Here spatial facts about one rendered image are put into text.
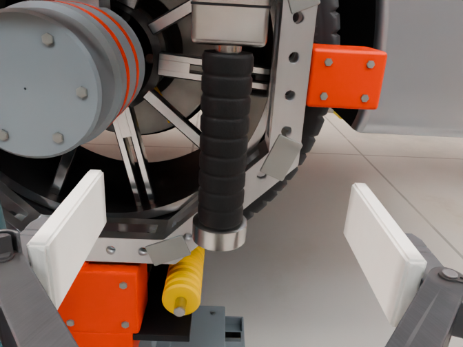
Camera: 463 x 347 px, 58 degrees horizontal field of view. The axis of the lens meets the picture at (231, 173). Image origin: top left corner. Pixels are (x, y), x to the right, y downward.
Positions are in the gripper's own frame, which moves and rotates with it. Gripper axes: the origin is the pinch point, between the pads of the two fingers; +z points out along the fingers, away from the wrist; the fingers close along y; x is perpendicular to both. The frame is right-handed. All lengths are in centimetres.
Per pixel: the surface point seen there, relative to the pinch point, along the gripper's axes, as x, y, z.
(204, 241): -7.6, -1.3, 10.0
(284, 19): 8.3, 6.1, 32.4
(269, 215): -83, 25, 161
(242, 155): -0.8, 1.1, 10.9
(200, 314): -61, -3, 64
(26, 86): 2.0, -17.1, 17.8
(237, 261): -83, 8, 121
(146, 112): -10, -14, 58
